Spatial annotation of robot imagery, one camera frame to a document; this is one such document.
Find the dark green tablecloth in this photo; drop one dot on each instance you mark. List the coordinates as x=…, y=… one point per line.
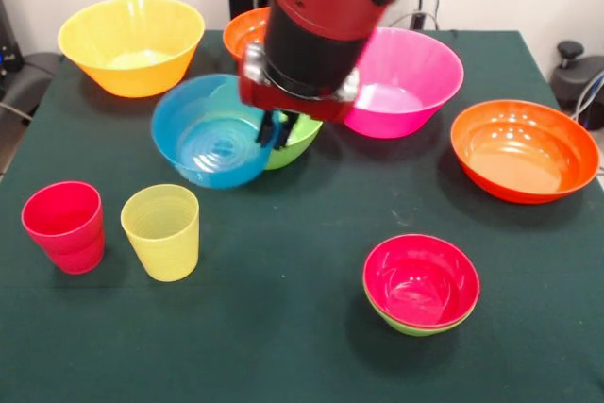
x=283, y=351

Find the large green bowl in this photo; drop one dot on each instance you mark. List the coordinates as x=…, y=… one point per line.
x=295, y=153

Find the yellow cup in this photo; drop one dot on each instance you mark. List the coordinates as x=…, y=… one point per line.
x=162, y=242

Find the small red bowl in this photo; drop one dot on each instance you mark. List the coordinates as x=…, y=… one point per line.
x=420, y=280

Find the dark grey seat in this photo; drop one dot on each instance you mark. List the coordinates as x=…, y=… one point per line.
x=28, y=82

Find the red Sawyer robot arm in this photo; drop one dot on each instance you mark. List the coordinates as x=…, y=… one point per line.
x=321, y=11

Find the black equipment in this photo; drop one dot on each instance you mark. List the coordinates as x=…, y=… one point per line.
x=8, y=44

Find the black knob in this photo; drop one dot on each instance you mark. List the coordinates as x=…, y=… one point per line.
x=570, y=51

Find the blue bowl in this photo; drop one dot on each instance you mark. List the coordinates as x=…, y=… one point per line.
x=212, y=148

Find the small green bowl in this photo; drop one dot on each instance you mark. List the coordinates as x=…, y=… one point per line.
x=415, y=330

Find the black plug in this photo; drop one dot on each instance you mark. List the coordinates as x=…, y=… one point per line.
x=418, y=20

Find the large yellow-orange bowl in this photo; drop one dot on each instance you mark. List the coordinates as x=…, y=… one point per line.
x=132, y=77

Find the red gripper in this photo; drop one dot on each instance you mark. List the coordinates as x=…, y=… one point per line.
x=292, y=103

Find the orange shallow bowl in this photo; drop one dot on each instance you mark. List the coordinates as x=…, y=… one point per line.
x=519, y=162
x=243, y=35

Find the red cup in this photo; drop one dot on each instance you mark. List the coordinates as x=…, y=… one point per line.
x=61, y=214
x=78, y=261

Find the large pink bowl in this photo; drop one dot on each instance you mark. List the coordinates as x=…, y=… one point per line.
x=406, y=110

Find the black round base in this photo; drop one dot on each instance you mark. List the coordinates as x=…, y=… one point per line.
x=573, y=84

